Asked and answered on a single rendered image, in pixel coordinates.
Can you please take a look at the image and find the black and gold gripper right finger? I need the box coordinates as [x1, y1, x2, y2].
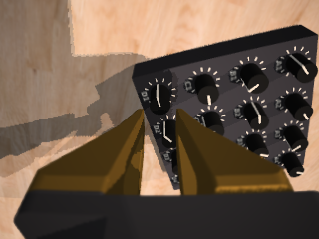
[175, 109, 294, 195]

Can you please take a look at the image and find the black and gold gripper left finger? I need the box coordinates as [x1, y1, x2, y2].
[26, 109, 145, 195]

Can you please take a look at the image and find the black knob box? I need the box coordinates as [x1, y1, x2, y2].
[132, 25, 318, 190]

